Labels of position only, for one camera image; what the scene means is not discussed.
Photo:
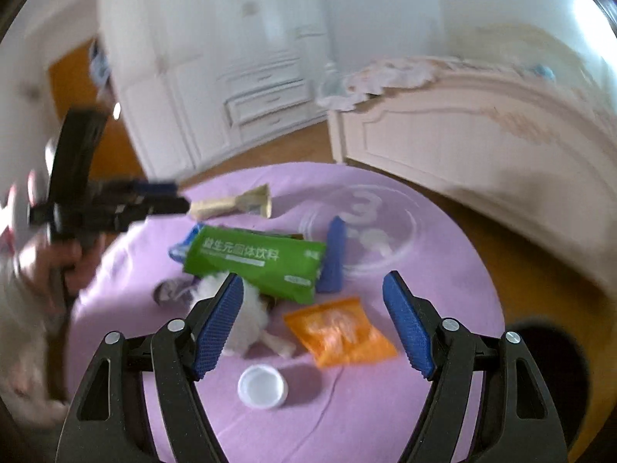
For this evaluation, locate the person's left forearm sleeve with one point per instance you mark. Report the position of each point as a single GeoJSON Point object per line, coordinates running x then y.
{"type": "Point", "coordinates": [25, 325]}

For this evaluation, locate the green drink pouch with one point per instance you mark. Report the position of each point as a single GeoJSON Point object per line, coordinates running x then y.
{"type": "Point", "coordinates": [279, 266]}

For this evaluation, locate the orange snack bag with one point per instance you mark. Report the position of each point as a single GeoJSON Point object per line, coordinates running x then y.
{"type": "Point", "coordinates": [338, 333]}

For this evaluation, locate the black round trash bin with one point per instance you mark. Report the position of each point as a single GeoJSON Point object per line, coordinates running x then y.
{"type": "Point", "coordinates": [564, 368]}

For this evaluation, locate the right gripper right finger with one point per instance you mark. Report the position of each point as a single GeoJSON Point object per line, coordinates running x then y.
{"type": "Point", "coordinates": [517, 420]}

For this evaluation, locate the white tissue ball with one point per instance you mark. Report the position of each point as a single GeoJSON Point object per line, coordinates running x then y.
{"type": "Point", "coordinates": [252, 319]}

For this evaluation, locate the orange wooden door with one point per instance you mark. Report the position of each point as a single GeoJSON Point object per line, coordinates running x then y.
{"type": "Point", "coordinates": [93, 137]}

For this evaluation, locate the white wardrobe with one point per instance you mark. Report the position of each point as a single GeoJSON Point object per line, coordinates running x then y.
{"type": "Point", "coordinates": [200, 80]}

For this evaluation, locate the beige paper wrapper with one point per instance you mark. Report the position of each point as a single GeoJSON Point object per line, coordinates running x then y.
{"type": "Point", "coordinates": [254, 201]}

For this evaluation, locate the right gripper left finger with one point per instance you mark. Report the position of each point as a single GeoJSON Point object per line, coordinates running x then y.
{"type": "Point", "coordinates": [108, 420]}

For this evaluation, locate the person's left hand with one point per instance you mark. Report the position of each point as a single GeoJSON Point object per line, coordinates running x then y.
{"type": "Point", "coordinates": [39, 259]}

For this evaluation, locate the white bed frame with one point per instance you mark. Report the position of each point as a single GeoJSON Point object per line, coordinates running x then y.
{"type": "Point", "coordinates": [536, 157]}

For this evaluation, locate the white bottle cap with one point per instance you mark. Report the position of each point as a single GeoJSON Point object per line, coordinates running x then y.
{"type": "Point", "coordinates": [262, 387]}

